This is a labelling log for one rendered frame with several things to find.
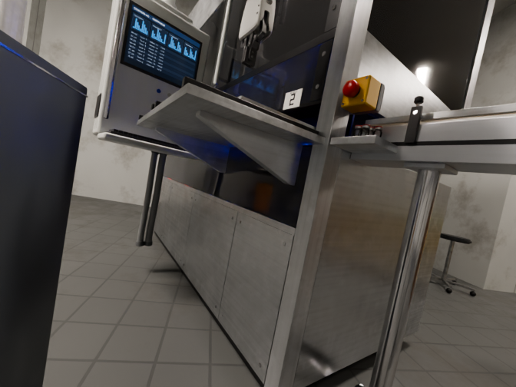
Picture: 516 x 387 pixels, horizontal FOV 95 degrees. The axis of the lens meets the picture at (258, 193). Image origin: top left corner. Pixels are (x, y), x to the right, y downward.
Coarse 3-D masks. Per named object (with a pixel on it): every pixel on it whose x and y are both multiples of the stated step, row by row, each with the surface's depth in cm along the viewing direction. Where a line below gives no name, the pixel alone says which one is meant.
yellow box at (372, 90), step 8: (360, 80) 60; (368, 80) 58; (376, 80) 59; (360, 88) 59; (368, 88) 58; (376, 88) 60; (344, 96) 63; (360, 96) 59; (368, 96) 58; (376, 96) 60; (344, 104) 63; (352, 104) 61; (360, 104) 60; (368, 104) 59; (376, 104) 61; (352, 112) 66; (360, 112) 65; (368, 112) 64; (376, 112) 62
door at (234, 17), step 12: (240, 0) 130; (240, 12) 128; (240, 24) 126; (228, 36) 137; (228, 48) 135; (240, 48) 122; (228, 60) 133; (240, 60) 120; (228, 72) 131; (240, 72) 119
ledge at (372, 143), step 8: (360, 136) 58; (368, 136) 57; (376, 136) 55; (336, 144) 65; (344, 144) 63; (352, 144) 61; (360, 144) 59; (368, 144) 58; (376, 144) 56; (384, 144) 58; (392, 144) 60; (352, 152) 71; (360, 152) 69; (368, 152) 67; (376, 152) 65; (384, 152) 63; (392, 152) 61
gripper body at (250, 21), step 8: (248, 0) 62; (256, 0) 58; (264, 0) 57; (272, 0) 58; (248, 8) 61; (256, 8) 58; (264, 8) 57; (272, 8) 59; (248, 16) 60; (256, 16) 57; (272, 16) 59; (248, 24) 60; (256, 24) 58; (272, 24) 59; (240, 32) 64; (248, 32) 61; (256, 32) 61; (240, 40) 65
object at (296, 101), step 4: (292, 92) 82; (296, 92) 80; (300, 92) 78; (288, 96) 83; (292, 96) 82; (296, 96) 80; (300, 96) 78; (288, 100) 83; (296, 100) 79; (300, 100) 78; (284, 104) 85; (288, 104) 83; (296, 104) 79; (284, 108) 84; (288, 108) 83
